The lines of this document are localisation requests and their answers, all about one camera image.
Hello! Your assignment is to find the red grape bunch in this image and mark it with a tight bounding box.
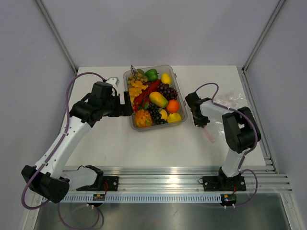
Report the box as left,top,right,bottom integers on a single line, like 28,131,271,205
157,83,178,101

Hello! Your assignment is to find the yellow green mango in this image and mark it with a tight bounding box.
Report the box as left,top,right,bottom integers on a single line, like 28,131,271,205
149,92,168,108

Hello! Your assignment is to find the dark blue grape bunch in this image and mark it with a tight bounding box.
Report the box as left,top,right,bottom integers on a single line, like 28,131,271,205
147,103,166,125

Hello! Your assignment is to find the clear zip top bag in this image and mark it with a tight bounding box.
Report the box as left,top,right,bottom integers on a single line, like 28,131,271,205
204,90,249,143

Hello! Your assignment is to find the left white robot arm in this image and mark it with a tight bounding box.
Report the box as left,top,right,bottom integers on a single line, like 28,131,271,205
21,78,133,206

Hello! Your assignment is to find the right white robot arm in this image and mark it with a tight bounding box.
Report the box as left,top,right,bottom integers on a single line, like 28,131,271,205
185,92,261,192

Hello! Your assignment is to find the clear plastic food bin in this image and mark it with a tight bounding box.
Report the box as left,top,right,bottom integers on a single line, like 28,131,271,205
123,65,187,131

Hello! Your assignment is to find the yellow ginger root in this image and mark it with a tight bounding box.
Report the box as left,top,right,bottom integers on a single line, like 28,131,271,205
129,80,148,97

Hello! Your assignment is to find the orange spiky pineapple fruit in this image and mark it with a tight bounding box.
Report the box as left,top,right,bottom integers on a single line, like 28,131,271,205
134,109,153,128

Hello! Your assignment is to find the tan grape bunch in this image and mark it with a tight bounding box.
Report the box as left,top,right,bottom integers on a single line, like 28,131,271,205
127,73,148,85

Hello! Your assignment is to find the red lobster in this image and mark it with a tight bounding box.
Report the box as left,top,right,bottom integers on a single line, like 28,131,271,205
133,79,161,105

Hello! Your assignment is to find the small yellow fruit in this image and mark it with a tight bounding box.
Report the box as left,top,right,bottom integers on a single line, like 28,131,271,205
159,109,168,121

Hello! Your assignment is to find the yellow lemon at back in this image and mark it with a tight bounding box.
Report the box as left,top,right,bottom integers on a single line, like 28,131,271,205
161,73,172,85

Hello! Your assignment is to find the green bell pepper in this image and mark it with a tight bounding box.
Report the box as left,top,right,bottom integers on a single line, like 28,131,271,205
145,69,158,82

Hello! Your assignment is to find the left aluminium frame post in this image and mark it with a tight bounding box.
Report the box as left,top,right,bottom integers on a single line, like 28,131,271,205
34,0,78,75

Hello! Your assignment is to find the aluminium frame post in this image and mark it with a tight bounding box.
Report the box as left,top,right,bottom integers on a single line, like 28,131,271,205
242,0,287,73
34,0,78,75

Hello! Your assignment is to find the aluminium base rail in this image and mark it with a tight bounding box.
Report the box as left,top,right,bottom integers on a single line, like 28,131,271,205
31,166,293,195

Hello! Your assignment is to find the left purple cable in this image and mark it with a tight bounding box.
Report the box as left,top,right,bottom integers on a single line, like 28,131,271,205
21,71,106,228

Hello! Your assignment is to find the white slotted cable duct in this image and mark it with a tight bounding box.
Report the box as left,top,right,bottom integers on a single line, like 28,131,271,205
42,193,223,204

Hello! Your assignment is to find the right aluminium frame post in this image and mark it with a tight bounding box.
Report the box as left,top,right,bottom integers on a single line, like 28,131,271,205
242,0,287,73

